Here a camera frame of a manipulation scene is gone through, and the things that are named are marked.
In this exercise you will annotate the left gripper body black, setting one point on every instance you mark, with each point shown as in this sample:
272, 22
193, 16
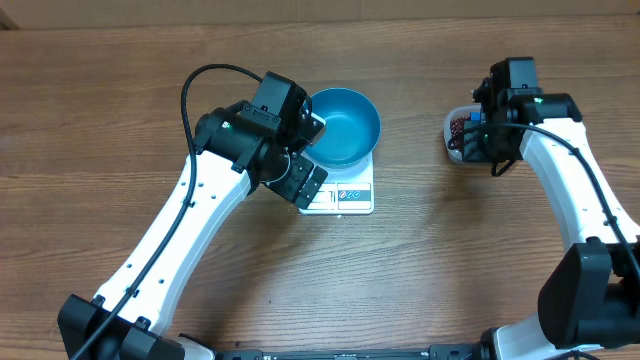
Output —
291, 183

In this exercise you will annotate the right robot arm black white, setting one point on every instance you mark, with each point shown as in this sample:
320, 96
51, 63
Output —
591, 299

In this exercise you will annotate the white digital kitchen scale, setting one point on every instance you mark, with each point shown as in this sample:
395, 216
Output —
346, 191

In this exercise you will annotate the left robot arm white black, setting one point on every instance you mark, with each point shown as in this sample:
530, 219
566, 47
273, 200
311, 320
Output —
232, 151

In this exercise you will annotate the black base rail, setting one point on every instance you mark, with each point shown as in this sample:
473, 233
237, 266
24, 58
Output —
464, 351

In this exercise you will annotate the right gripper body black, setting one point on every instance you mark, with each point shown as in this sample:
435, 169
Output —
478, 144

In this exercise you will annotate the red beans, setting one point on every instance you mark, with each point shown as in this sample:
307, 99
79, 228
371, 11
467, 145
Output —
457, 125

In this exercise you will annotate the clear plastic container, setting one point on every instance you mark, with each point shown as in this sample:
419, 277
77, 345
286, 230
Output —
456, 156

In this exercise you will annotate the teal blue bowl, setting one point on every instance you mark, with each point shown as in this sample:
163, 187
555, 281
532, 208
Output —
353, 127

